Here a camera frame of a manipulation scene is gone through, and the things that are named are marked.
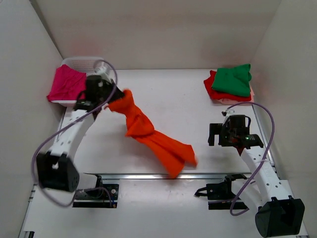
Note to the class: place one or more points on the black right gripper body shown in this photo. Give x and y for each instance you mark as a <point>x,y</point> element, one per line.
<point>227,134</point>

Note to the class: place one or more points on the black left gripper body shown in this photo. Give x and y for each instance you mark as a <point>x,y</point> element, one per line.
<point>108,86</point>

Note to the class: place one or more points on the orange t-shirt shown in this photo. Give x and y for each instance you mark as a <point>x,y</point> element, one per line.
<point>172,154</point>

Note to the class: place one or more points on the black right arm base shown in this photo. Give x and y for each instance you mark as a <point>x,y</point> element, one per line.
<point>219,194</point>

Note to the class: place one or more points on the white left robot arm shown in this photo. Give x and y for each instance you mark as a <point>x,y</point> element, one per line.
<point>56,168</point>

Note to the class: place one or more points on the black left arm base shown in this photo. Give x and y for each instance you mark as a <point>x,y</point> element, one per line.
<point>104,196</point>

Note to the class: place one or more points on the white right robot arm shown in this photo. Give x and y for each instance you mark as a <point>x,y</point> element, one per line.
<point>277,212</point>

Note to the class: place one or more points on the white plastic basket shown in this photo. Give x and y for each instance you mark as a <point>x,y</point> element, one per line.
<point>81,64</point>

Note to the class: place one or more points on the pink folded t-shirt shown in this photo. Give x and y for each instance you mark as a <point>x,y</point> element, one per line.
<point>229,99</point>

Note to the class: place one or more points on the magenta t-shirt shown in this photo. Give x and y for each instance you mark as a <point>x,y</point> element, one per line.
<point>67,84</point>

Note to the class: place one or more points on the red folded t-shirt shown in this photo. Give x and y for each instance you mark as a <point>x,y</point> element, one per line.
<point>208,85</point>

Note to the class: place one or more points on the green folded t-shirt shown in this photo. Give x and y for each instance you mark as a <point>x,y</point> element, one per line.
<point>234,81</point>

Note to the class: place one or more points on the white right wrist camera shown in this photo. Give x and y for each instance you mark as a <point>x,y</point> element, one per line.
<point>228,112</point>

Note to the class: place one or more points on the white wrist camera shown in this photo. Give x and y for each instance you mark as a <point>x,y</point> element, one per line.
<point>101,69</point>
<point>228,112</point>

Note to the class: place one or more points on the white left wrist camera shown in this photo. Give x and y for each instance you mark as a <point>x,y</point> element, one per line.
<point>101,69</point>

